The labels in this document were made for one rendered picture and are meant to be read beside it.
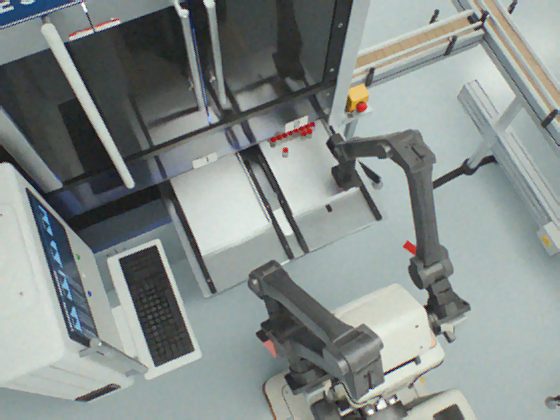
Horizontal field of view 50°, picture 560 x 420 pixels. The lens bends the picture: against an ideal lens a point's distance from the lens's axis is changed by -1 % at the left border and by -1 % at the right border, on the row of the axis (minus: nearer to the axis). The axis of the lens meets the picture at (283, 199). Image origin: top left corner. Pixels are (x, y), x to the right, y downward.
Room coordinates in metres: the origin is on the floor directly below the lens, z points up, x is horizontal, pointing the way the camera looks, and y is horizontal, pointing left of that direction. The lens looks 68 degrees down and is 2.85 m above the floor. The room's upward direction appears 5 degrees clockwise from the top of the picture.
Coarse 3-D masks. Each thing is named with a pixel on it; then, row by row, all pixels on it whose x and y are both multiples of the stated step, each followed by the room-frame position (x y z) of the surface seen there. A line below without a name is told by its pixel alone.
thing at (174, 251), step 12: (168, 228) 0.74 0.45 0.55; (132, 240) 0.67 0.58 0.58; (144, 240) 0.69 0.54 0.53; (168, 240) 0.73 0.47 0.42; (108, 252) 0.62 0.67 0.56; (120, 252) 0.64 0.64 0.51; (168, 252) 0.72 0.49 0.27; (180, 252) 0.75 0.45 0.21; (108, 276) 0.59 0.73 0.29; (108, 288) 0.57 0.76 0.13
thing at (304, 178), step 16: (320, 128) 1.07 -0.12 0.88; (256, 144) 0.99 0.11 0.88; (288, 144) 1.00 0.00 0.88; (304, 144) 1.00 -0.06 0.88; (320, 144) 1.01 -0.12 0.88; (272, 160) 0.93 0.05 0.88; (288, 160) 0.93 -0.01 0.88; (304, 160) 0.94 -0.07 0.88; (320, 160) 0.94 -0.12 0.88; (336, 160) 0.95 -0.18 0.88; (288, 176) 0.87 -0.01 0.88; (304, 176) 0.87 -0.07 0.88; (320, 176) 0.88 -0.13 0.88; (288, 192) 0.81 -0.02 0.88; (304, 192) 0.81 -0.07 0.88; (320, 192) 0.82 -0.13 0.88; (336, 192) 0.82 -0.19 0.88; (304, 208) 0.74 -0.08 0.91
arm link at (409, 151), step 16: (400, 144) 0.70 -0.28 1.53; (416, 144) 0.70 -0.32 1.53; (400, 160) 0.66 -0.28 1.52; (416, 160) 0.65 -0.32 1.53; (432, 160) 0.66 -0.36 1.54; (416, 176) 0.62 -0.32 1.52; (416, 192) 0.60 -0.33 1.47; (432, 192) 0.60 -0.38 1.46; (416, 208) 0.57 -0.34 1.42; (432, 208) 0.57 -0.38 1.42; (416, 224) 0.55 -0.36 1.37; (432, 224) 0.54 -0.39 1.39; (416, 240) 0.52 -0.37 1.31; (432, 240) 0.51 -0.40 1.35; (416, 256) 0.49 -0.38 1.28; (432, 256) 0.48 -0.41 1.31; (448, 256) 0.49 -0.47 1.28; (416, 272) 0.45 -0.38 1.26; (448, 272) 0.45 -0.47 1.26
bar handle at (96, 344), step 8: (96, 344) 0.16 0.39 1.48; (104, 344) 0.16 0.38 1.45; (80, 352) 0.14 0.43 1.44; (88, 352) 0.15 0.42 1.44; (104, 352) 0.15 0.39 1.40; (112, 352) 0.16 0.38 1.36; (120, 352) 0.17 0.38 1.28; (120, 360) 0.15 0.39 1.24; (128, 360) 0.16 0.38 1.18; (136, 360) 0.17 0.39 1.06; (136, 368) 0.15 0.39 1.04; (144, 368) 0.16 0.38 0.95; (128, 376) 0.14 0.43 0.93
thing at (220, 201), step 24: (216, 168) 0.88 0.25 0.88; (240, 168) 0.89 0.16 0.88; (192, 192) 0.78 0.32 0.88; (216, 192) 0.78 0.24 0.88; (240, 192) 0.79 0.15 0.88; (192, 216) 0.69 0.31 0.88; (216, 216) 0.70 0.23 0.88; (240, 216) 0.70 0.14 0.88; (264, 216) 0.71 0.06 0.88; (216, 240) 0.61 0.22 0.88
